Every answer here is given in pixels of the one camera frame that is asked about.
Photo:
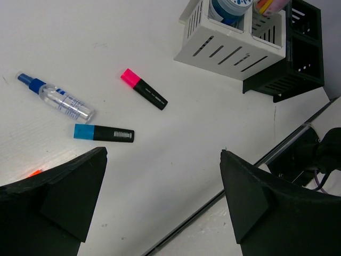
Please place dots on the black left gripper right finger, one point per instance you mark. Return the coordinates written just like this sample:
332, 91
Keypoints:
271, 216

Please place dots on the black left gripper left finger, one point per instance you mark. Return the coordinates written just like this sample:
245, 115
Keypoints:
50, 213

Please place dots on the blue cap black highlighter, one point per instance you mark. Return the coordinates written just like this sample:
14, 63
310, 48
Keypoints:
103, 133

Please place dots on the clear blue-cap spray bottle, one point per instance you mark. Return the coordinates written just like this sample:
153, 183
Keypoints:
58, 99

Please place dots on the pink cap crayon tube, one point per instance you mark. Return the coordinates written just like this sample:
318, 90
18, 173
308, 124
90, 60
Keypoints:
268, 8

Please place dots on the blue splash-label round jar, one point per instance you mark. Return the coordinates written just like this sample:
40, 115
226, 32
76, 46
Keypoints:
228, 12

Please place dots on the orange cap black highlighter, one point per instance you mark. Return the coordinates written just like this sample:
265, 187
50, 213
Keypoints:
34, 173

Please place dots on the pink cap black highlighter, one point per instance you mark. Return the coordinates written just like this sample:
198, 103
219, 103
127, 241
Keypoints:
144, 89

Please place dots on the white slotted organizer box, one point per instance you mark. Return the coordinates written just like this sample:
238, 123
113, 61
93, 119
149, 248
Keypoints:
238, 52

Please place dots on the aluminium table edge rail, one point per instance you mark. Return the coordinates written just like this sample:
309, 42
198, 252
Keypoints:
209, 231

